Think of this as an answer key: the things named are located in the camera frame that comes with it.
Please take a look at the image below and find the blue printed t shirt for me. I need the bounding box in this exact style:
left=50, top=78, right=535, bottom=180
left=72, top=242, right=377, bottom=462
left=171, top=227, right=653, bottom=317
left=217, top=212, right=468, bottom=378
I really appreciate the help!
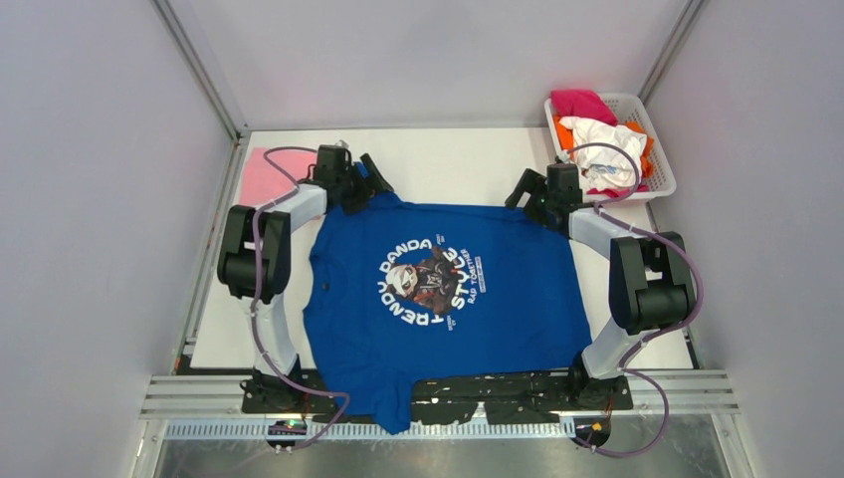
left=304, top=192, right=591, bottom=434

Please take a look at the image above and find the white slotted cable duct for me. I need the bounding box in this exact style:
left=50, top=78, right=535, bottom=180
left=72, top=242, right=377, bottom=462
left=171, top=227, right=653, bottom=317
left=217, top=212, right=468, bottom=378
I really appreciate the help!
left=163, top=417, right=575, bottom=441

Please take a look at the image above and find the white t shirt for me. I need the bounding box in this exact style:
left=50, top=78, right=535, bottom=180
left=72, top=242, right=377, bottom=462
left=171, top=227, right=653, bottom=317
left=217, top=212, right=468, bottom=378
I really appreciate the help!
left=558, top=117, right=649, bottom=190

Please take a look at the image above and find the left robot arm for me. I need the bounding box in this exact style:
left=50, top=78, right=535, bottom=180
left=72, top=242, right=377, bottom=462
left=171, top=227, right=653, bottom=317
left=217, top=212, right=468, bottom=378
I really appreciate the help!
left=217, top=143, right=393, bottom=412

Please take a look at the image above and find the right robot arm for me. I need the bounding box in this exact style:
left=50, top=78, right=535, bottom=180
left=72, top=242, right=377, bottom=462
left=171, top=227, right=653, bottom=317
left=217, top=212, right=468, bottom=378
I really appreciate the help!
left=505, top=163, right=697, bottom=409

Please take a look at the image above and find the orange t shirt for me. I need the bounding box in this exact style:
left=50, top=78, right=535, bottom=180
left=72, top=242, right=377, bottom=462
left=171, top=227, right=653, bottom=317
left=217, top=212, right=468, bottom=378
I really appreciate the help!
left=552, top=116, right=655, bottom=178

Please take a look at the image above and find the folded pink t shirt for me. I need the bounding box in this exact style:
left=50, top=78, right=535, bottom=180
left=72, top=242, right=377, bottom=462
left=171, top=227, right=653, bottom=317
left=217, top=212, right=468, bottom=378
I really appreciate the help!
left=234, top=147, right=317, bottom=207

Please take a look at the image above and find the white plastic basket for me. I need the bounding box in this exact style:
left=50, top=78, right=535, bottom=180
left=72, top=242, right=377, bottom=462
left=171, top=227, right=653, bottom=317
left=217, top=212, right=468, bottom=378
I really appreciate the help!
left=544, top=90, right=676, bottom=203

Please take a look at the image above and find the magenta t shirt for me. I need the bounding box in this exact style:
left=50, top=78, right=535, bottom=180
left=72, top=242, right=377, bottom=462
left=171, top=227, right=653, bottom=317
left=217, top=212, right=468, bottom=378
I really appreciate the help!
left=550, top=90, right=647, bottom=197

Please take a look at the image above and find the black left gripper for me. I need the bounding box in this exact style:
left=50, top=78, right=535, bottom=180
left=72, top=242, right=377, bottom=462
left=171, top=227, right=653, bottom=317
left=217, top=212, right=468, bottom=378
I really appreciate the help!
left=335, top=155, right=391, bottom=217

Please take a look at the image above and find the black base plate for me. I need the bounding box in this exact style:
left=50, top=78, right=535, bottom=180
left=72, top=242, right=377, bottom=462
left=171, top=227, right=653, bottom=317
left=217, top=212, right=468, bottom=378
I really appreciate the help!
left=239, top=368, right=633, bottom=425

